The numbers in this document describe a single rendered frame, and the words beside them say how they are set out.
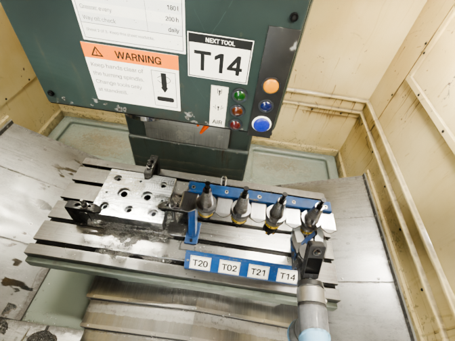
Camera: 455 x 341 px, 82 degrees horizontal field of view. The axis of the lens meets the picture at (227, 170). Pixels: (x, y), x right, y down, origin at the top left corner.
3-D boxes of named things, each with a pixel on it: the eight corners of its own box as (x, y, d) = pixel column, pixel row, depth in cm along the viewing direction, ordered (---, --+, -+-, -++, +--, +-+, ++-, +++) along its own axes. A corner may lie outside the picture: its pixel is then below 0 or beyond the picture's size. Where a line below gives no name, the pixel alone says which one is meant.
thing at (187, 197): (195, 213, 80) (195, 212, 80) (178, 211, 80) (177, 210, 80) (199, 195, 85) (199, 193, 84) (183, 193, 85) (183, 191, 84)
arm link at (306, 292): (302, 298, 68) (333, 303, 68) (300, 280, 71) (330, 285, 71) (293, 305, 74) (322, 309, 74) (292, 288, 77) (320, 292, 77)
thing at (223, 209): (230, 218, 80) (231, 217, 80) (213, 216, 80) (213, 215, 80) (233, 200, 85) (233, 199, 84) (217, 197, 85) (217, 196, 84)
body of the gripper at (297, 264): (290, 251, 85) (291, 290, 78) (298, 240, 79) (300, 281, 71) (313, 254, 85) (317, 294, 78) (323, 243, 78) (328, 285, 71)
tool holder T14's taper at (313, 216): (315, 212, 83) (323, 199, 78) (320, 224, 80) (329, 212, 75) (302, 212, 82) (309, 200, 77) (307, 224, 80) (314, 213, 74)
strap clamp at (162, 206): (189, 225, 112) (189, 206, 100) (159, 220, 112) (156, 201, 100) (191, 218, 114) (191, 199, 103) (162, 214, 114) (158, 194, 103)
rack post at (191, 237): (196, 245, 106) (198, 204, 84) (183, 243, 106) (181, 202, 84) (201, 223, 113) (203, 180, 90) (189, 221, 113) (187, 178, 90)
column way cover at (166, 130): (229, 151, 143) (242, 60, 104) (143, 139, 143) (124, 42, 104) (230, 145, 146) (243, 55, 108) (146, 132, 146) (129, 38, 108)
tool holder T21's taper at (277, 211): (284, 209, 82) (290, 197, 77) (282, 221, 80) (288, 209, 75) (270, 205, 83) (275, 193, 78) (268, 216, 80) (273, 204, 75)
